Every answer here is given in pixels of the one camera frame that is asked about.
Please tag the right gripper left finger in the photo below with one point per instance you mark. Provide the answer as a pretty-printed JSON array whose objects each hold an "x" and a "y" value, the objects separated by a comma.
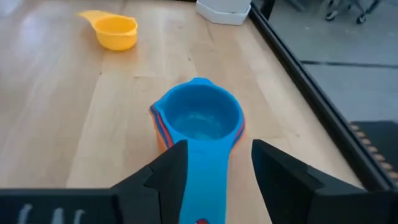
[{"x": 155, "y": 199}]

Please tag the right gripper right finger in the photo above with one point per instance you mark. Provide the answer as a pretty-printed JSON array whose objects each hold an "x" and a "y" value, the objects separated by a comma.
[{"x": 289, "y": 193}]

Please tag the orange measuring cup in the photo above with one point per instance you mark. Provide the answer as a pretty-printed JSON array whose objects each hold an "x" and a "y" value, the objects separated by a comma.
[{"x": 160, "y": 145}]

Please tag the light blue measuring cup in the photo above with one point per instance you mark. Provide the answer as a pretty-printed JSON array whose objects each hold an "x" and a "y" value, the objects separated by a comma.
[{"x": 202, "y": 109}]

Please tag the yellow measuring cup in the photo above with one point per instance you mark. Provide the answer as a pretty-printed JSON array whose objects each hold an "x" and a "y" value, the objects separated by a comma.
[{"x": 116, "y": 34}]

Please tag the black hazard-striped floor mat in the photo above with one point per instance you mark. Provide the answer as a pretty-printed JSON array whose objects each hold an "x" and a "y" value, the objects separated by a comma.
[{"x": 382, "y": 140}]

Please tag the white hexagonal plant pot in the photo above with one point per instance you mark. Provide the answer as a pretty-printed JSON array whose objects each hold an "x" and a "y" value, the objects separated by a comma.
[{"x": 224, "y": 17}]

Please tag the black caster wheeled base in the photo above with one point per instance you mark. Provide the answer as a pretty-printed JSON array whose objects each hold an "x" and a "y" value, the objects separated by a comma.
[{"x": 360, "y": 19}]

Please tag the black aluminium table frame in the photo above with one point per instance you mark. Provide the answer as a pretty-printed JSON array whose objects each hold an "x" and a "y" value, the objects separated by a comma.
[{"x": 311, "y": 84}]

